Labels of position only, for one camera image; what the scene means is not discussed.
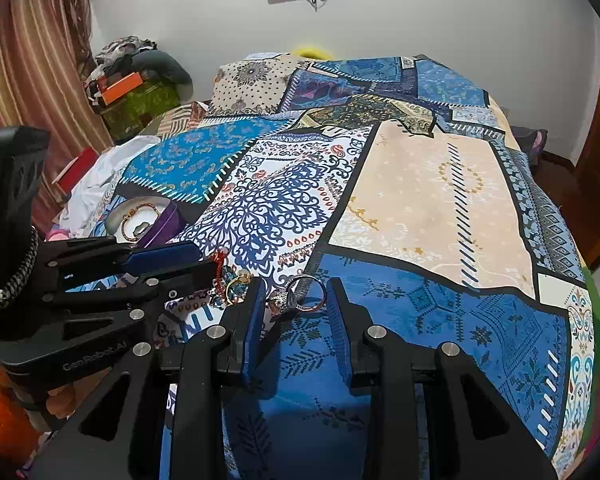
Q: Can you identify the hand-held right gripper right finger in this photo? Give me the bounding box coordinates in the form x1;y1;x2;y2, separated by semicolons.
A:
326;276;558;480

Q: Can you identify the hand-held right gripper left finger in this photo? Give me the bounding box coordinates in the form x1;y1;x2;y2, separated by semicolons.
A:
27;276;268;480

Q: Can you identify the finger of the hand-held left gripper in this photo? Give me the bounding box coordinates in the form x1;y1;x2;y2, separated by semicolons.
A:
40;236;201;293
45;259;220;357

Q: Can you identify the red bead jewelry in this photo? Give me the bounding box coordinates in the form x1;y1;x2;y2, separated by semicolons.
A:
209;249;230;286

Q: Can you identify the blue stone gold jewelry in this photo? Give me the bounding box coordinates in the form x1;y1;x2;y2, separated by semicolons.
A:
212;267;254;307

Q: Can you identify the ornate speckled silver ring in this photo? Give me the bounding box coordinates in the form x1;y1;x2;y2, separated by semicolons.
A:
266;289;300;319

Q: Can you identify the purple jewellery bowl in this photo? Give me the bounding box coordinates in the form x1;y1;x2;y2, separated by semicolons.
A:
102;195;176;250

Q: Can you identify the silver ring with red trim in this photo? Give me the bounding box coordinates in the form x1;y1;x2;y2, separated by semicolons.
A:
286;275;327;312

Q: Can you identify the purple tin lid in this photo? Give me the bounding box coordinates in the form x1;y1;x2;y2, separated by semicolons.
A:
145;204;192;249

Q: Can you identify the red box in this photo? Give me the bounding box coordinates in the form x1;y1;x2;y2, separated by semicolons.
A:
50;147;101;194

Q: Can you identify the white cloth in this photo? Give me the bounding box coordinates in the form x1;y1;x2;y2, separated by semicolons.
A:
57;135;157;239

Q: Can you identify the striped brown curtain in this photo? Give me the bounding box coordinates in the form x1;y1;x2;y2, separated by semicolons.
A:
0;0;107;223

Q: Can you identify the striped cloth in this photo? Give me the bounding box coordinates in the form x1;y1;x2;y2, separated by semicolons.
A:
152;102;211;137

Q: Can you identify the green patterned box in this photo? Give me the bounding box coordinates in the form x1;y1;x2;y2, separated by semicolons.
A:
100;80;184;142

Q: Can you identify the orange box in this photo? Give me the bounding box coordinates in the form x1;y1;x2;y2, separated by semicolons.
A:
99;71;146;107

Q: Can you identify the patchwork printed blanket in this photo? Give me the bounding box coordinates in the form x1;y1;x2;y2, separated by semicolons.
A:
80;52;598;480

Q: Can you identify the pile of clothes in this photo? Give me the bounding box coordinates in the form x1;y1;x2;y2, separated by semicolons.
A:
82;36;156;92

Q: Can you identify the patterned cream pillow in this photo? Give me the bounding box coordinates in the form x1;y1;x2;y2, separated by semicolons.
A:
207;57;307;117

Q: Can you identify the grey neck pillow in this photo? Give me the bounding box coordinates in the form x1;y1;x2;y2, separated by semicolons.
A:
130;51;194;87

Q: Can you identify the orange object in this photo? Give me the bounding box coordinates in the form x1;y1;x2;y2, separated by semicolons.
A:
0;365;47;462

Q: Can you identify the yellow round object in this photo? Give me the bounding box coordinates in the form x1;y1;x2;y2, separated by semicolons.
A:
292;46;334;61

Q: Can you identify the dark cloth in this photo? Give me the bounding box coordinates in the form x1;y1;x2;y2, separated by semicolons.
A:
509;125;551;167

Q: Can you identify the wooden door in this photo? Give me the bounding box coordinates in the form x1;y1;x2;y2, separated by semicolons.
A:
564;20;600;273

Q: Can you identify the gold bracelet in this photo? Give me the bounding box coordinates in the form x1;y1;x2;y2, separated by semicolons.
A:
120;202;164;242

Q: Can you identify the braided black white cord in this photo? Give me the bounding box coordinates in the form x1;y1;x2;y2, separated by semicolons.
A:
0;225;41;312

